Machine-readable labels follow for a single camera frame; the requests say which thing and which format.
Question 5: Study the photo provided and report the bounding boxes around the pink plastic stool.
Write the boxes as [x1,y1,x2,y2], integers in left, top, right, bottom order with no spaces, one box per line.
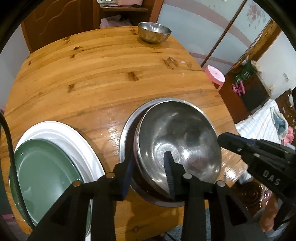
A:
[204,65,225,91]

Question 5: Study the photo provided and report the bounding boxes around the white quilted bedding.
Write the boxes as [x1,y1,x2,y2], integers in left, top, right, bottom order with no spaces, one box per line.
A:
[235,99,288,144]

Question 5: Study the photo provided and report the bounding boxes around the wooden door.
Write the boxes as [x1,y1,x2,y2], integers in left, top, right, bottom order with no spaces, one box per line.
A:
[21,0,96,53]

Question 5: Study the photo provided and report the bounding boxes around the large white plate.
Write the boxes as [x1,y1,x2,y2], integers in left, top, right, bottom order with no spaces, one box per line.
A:
[14,120,106,241]

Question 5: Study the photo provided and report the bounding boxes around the folded pink cloth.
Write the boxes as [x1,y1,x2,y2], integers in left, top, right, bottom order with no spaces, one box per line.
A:
[99,15,132,29]

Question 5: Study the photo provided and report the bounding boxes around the black cable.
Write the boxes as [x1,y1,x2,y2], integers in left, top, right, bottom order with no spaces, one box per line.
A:
[0,112,35,230]

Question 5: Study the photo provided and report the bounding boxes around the large steel bowl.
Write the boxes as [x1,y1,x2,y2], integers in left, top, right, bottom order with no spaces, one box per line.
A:
[119,98,197,207]

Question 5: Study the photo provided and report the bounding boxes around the wooden corner shelf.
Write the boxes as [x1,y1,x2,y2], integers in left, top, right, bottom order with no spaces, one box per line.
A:
[93,0,164,29]

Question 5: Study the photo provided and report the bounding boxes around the person's right hand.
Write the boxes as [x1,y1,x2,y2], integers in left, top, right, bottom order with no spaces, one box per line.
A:
[259,194,278,232]

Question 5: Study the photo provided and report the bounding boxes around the pink toy dumbbells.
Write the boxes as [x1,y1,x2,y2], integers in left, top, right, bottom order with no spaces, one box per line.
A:
[232,81,245,96]

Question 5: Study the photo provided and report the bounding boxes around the green plate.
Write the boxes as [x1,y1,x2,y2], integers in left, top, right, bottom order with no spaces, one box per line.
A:
[9,139,84,225]

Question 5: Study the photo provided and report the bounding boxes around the pink steel-lined bowl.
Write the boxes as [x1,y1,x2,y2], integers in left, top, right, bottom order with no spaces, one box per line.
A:
[134,100,222,198]

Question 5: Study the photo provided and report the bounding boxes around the small steel bowl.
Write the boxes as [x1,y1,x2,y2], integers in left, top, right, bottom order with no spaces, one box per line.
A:
[138,22,171,44]

